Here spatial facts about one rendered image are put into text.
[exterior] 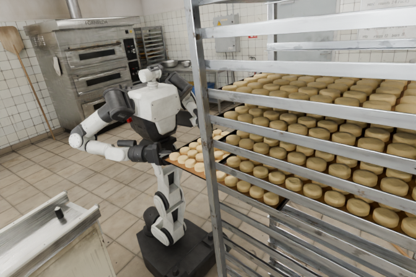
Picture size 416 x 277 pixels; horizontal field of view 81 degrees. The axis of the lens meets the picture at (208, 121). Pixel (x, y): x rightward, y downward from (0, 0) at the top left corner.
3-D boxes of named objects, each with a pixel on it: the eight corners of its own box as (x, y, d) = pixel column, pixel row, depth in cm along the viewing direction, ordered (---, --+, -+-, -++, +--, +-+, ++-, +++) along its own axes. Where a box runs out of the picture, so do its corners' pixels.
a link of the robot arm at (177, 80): (169, 88, 162) (166, 81, 149) (179, 78, 164) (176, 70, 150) (182, 99, 161) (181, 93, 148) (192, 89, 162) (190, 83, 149)
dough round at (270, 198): (280, 204, 79) (280, 200, 78) (265, 206, 79) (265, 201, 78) (276, 195, 84) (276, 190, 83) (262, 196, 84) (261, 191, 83)
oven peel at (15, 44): (46, 143, 443) (-6, 26, 384) (45, 143, 446) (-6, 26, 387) (62, 136, 466) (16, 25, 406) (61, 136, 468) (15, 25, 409)
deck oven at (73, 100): (93, 143, 421) (56, 18, 348) (60, 132, 488) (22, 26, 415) (158, 114, 538) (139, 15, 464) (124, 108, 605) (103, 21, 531)
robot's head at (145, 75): (140, 86, 133) (137, 70, 130) (155, 81, 140) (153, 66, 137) (147, 87, 129) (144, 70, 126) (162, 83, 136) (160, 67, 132)
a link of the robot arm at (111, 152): (122, 162, 119) (99, 157, 122) (133, 159, 128) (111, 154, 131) (124, 149, 118) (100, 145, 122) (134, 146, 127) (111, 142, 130)
